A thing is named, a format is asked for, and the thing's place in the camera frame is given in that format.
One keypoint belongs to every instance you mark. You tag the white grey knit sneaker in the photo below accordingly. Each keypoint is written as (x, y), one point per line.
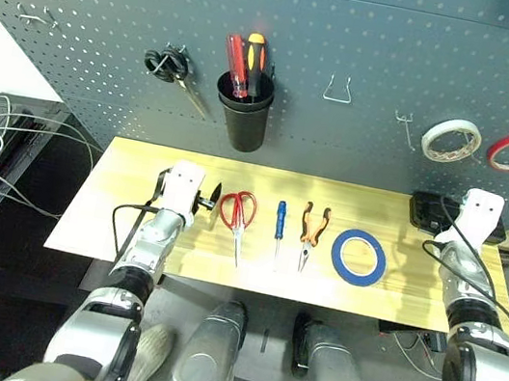
(154, 350)

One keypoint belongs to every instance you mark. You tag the black plastic tool case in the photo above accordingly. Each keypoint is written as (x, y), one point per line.
(422, 211)

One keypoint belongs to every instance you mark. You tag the white tape roll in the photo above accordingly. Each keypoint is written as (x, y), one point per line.
(441, 126)

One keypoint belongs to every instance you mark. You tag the silver left robot leg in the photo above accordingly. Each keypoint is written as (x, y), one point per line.
(208, 349)

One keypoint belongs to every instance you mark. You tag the orange black needle-nose pliers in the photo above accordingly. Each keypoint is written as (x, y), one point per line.
(308, 241)

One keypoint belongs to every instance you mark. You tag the silver right robot leg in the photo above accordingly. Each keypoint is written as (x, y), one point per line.
(337, 370)

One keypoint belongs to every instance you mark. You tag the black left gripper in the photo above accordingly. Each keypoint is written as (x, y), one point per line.
(201, 201)

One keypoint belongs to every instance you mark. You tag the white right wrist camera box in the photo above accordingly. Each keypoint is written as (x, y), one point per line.
(478, 213)

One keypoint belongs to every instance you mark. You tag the metal peg hook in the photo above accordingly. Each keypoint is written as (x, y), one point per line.
(476, 154)
(408, 135)

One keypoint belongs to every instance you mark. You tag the small blue screwdriver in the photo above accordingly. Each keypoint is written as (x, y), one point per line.
(281, 219)

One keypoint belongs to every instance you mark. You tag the black plastic cup holder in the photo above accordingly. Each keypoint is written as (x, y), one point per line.
(246, 125)

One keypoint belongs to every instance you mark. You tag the black side table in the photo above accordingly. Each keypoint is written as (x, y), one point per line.
(4, 256)

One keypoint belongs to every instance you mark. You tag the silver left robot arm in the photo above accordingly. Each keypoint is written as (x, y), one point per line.
(154, 237)

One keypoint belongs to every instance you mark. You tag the blue tape roll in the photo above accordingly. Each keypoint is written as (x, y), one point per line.
(335, 255)

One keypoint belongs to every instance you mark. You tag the dark grey metal pegboard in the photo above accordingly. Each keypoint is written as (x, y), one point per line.
(359, 32)

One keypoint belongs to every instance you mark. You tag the double prong metal hook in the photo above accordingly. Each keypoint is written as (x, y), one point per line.
(31, 18)

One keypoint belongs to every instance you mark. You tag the silver robot leg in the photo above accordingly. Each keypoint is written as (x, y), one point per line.
(208, 349)
(337, 370)

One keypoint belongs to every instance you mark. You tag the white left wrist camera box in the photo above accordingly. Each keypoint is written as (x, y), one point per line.
(182, 183)

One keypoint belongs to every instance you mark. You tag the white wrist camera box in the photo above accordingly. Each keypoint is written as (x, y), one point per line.
(478, 213)
(182, 183)

